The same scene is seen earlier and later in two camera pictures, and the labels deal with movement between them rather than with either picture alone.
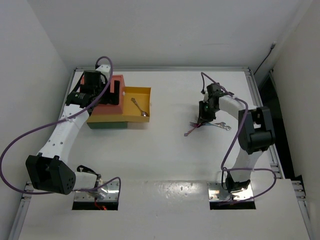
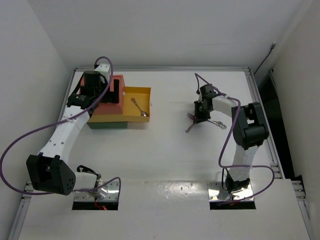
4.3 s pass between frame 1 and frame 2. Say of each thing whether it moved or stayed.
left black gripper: stayed
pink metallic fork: moved
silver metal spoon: stayed
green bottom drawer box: stayed
